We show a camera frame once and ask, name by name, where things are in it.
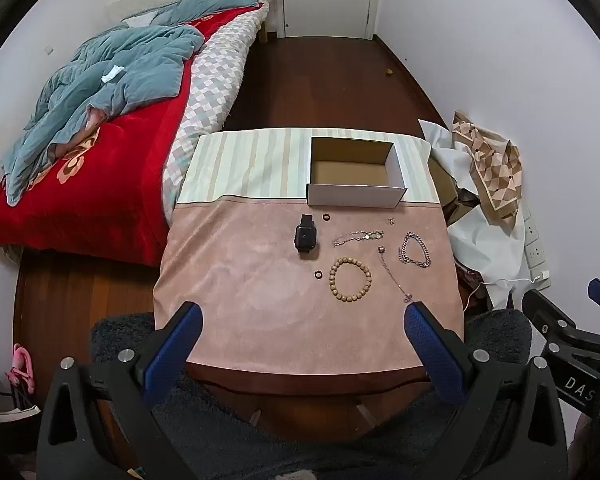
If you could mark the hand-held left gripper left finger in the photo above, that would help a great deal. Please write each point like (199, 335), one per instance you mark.
(175, 350)

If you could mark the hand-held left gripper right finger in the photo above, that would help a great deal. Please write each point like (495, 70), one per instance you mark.
(432, 355)

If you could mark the black smart watch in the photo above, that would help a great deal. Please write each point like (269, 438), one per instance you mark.
(306, 235)

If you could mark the white cardboard box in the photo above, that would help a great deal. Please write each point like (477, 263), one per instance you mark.
(355, 196)

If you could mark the white charger plug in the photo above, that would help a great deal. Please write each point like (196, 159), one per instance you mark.
(541, 276)

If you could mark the pink and striped tablecloth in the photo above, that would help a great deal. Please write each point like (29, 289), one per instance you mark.
(260, 300)

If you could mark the wooden table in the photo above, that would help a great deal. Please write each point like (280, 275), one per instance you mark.
(305, 410)

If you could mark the dark grey fleece clothing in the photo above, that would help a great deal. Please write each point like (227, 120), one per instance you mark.
(280, 455)

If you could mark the brown diamond patterned cloth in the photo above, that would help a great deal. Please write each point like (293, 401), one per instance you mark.
(495, 170)

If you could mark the pink plastic object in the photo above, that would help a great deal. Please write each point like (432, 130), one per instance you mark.
(22, 365)

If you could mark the bed with red blanket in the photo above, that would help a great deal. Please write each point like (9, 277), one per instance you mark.
(105, 195)

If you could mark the checkered mattress cover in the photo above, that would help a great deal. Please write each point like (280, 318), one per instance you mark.
(215, 75)

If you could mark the teal quilt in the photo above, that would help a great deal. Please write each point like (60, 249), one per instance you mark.
(130, 70)

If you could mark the white wall sockets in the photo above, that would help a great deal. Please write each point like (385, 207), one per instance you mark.
(532, 250)

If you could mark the wooden bed frame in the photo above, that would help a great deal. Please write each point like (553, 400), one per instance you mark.
(267, 22)

